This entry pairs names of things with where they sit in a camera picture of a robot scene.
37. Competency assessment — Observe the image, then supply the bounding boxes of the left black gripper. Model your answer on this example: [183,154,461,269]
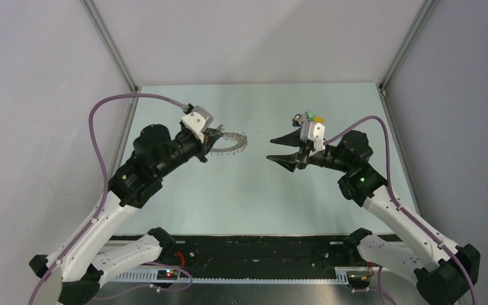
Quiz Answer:
[154,128,223,179]

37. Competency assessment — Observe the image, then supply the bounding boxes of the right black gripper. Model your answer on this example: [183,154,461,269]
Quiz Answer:
[266,125,351,173]

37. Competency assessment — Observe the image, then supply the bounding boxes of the large silver keyring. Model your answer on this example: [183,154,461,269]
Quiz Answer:
[210,132,248,155]

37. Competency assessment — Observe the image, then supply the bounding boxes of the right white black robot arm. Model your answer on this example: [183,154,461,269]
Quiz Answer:
[267,130,480,304]

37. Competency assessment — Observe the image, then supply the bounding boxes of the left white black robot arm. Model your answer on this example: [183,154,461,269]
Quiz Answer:
[29,125,224,304]

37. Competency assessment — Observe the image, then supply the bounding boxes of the bunch of coloured keys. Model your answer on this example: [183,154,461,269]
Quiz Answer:
[292,111,324,127]

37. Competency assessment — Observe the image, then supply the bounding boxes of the right small circuit board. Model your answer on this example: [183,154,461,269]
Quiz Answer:
[348,274,369,282]

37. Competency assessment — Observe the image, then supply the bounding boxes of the small circuit board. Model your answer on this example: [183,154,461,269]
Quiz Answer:
[348,274,369,282]
[156,269,180,280]

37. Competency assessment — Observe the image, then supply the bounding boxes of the left small circuit board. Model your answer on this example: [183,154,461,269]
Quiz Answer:
[156,269,180,280]

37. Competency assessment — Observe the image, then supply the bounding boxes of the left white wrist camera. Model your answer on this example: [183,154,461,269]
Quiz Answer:
[180,104,214,144]

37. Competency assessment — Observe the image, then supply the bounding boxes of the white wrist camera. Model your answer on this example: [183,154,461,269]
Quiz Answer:
[180,104,214,144]
[299,121,325,156]

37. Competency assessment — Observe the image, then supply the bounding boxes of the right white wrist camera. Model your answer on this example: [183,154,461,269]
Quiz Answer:
[299,121,325,156]

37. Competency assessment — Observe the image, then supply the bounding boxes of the left aluminium frame post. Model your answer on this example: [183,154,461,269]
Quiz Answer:
[80,0,138,92]

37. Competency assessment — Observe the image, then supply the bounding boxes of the aluminium frame post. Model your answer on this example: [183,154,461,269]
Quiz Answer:
[378,0,438,98]
[80,0,138,92]

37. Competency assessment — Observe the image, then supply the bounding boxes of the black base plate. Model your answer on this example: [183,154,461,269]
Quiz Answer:
[157,235,367,280]

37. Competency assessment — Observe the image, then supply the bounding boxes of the grey slotted cable duct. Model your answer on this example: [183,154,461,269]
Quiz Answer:
[113,269,350,285]

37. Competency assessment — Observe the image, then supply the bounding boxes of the right aluminium frame post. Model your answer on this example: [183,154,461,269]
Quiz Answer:
[378,0,438,98]

